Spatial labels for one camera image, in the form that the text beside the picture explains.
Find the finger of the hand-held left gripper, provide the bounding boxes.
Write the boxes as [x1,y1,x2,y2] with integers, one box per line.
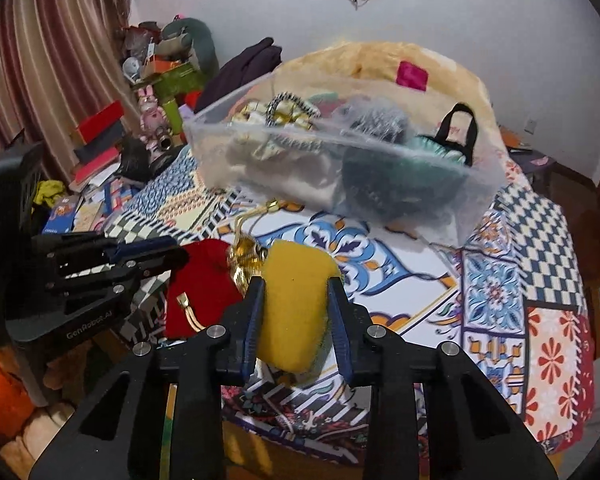
[32,233,179,277]
[45,247,191,317]

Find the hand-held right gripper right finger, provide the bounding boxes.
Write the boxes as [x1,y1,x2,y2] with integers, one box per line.
[326,276,557,480]

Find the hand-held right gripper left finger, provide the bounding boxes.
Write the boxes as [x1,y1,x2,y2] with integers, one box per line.
[27,276,267,480]

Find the yellow felt pouch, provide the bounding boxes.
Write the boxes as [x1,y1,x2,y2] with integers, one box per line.
[254,240,342,374]

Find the clear mesh storage bag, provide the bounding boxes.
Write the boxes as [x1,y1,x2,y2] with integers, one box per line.
[182,67,503,247]

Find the yellow green cloth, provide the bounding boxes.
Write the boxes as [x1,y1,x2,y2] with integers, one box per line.
[34,180,67,207]

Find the orange cloth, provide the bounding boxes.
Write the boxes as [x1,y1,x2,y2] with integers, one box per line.
[0,352,37,443]

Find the red books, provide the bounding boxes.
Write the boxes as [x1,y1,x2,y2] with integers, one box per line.
[70,101,127,186]

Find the pink bunny figure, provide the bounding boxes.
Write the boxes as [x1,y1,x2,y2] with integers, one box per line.
[138,85,175,153]

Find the beige cloth pouch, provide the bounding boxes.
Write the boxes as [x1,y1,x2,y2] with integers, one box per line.
[230,135,346,206]

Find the patterned patchwork bed sheet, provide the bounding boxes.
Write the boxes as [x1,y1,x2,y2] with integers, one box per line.
[100,144,597,467]

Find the green box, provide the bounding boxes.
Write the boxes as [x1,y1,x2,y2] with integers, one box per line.
[150,62,205,101]

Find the teal ruffled pouch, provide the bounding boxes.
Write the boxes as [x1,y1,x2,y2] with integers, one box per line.
[342,135,473,221]

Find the dark fuzzy pouch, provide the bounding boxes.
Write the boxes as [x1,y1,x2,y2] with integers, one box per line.
[341,97,413,147]

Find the dark purple clothing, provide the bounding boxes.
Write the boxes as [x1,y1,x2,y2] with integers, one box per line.
[195,37,284,112]

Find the green plush pillow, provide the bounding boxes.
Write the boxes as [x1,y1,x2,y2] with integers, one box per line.
[161,17,221,83]

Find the striped pink curtain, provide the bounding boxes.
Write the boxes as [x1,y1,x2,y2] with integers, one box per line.
[0,0,137,183]

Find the dark side table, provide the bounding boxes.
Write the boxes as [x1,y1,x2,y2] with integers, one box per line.
[500,127,558,196]

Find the pink fabric tag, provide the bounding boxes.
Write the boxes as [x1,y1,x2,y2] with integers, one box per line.
[397,61,430,92]

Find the yellow plush blanket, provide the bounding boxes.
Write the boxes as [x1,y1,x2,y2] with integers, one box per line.
[275,41,508,161]

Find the red velvet drawstring pouch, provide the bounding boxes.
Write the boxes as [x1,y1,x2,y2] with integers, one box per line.
[164,239,245,339]

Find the gold satin drawstring pouch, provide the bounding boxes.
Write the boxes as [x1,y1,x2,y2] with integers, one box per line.
[226,200,281,291]

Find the black white striped cord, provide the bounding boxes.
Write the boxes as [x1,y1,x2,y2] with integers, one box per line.
[265,91,323,153]

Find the small bag with black handles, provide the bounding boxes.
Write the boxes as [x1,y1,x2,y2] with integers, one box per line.
[432,102,481,167]

